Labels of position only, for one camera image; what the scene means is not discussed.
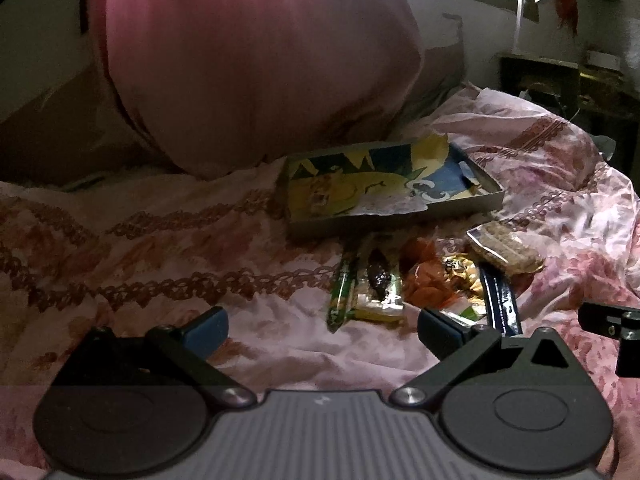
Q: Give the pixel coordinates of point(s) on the clear rice cracker packet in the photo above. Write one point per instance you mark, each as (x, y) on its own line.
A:
(505, 247)

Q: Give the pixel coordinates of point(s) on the golden snack packet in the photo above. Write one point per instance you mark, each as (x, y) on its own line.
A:
(460, 269)

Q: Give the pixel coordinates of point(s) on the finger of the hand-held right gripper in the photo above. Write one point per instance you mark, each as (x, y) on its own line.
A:
(602, 321)

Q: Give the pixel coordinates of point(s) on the brown pillow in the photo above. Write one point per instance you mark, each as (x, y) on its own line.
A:
(60, 125)

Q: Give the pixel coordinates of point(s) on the dark blue snack packet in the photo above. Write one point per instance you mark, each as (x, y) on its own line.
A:
(497, 300)

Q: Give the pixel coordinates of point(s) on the orange snack packet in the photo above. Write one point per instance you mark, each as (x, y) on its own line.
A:
(422, 275)

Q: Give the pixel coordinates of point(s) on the white container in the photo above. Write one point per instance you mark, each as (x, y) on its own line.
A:
(604, 59)

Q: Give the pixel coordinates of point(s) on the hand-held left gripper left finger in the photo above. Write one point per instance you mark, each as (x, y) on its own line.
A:
(207, 332)

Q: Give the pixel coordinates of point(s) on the green stick snack packet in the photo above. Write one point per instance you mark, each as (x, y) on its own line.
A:
(340, 290)

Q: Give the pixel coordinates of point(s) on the cardboard box with cartoon print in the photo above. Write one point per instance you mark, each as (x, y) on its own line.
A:
(380, 185)

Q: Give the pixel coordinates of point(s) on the pink pillow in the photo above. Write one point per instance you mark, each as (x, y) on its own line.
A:
(260, 60)

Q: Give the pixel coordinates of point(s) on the clear packet of dark plums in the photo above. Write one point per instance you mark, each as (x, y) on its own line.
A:
(377, 275)

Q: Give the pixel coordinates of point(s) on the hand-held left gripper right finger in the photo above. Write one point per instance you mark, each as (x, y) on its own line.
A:
(440, 331)

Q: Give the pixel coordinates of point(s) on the pink floral blanket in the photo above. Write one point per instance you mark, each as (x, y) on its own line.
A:
(150, 270)

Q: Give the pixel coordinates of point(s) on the dark bedside cabinet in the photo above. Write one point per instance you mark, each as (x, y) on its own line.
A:
(560, 85)

